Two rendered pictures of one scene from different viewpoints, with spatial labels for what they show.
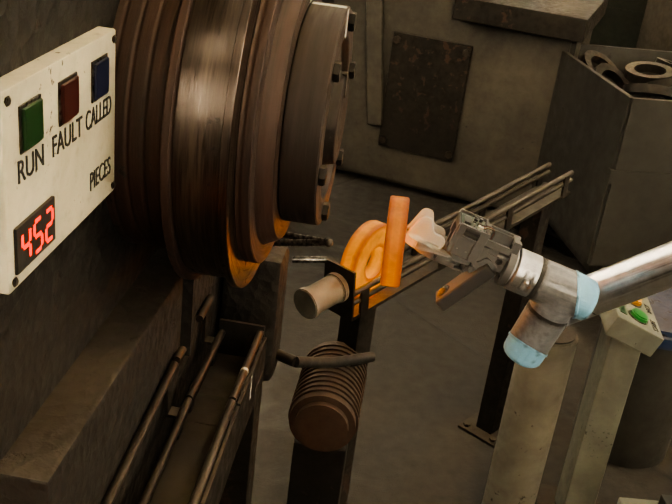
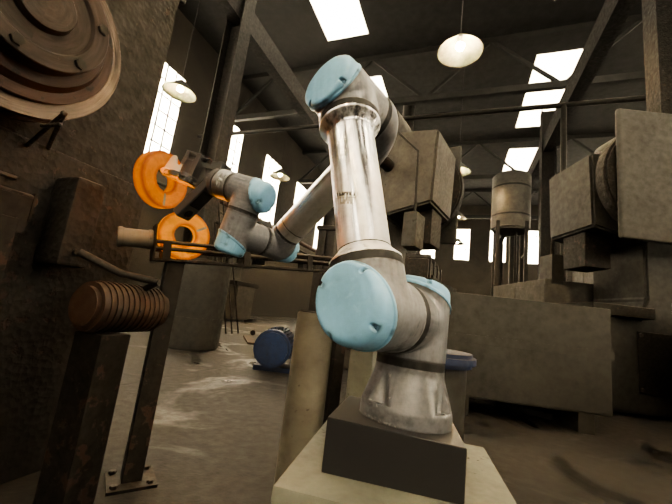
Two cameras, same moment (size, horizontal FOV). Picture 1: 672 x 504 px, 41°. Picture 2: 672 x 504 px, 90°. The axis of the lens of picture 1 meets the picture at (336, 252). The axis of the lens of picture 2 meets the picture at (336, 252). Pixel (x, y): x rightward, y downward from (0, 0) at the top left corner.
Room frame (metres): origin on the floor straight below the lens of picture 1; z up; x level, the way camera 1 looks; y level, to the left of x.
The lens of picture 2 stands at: (0.71, -0.82, 0.53)
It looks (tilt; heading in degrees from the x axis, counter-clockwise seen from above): 10 degrees up; 16
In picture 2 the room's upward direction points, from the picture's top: 7 degrees clockwise
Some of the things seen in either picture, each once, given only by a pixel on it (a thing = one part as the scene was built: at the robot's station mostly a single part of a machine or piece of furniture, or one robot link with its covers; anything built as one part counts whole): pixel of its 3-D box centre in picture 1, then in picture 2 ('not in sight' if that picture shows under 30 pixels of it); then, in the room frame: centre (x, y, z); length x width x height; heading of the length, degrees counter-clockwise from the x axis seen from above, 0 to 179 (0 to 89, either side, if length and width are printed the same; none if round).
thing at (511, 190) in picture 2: not in sight; (509, 261); (9.75, -2.66, 2.25); 0.92 x 0.92 x 4.50
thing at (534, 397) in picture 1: (526, 427); (305, 398); (1.73, -0.48, 0.26); 0.12 x 0.12 x 0.52
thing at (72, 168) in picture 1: (59, 148); not in sight; (0.81, 0.27, 1.15); 0.26 x 0.02 x 0.18; 176
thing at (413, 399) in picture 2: not in sight; (407, 387); (1.33, -0.80, 0.42); 0.15 x 0.15 x 0.10
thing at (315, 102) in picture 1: (321, 115); (40, 3); (1.13, 0.04, 1.11); 0.28 x 0.06 x 0.28; 176
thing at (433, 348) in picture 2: not in sight; (412, 317); (1.33, -0.80, 0.53); 0.13 x 0.12 x 0.14; 155
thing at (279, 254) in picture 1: (250, 309); (70, 222); (1.37, 0.13, 0.68); 0.11 x 0.08 x 0.24; 86
